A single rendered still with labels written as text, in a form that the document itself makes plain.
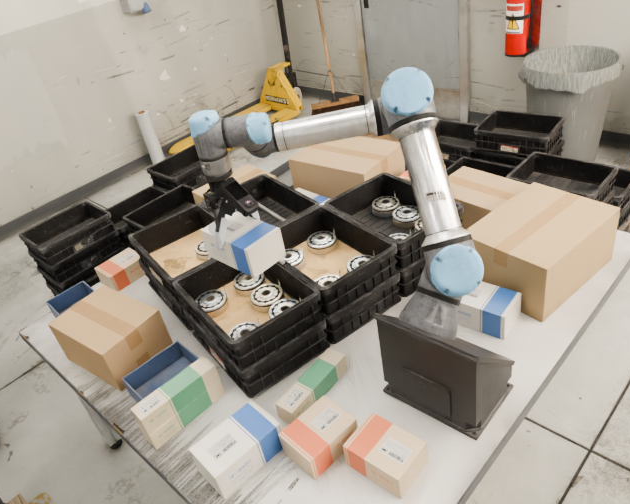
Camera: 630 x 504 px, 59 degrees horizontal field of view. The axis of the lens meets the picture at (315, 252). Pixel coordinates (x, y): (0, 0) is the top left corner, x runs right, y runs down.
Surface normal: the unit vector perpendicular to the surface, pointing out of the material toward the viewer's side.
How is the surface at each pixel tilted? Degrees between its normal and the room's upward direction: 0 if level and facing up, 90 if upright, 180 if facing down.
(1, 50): 90
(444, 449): 0
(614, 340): 0
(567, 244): 0
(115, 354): 90
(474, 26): 90
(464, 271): 61
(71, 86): 90
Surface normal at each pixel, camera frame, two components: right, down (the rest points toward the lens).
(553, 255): -0.16, -0.81
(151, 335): 0.80, 0.23
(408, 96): -0.15, -0.15
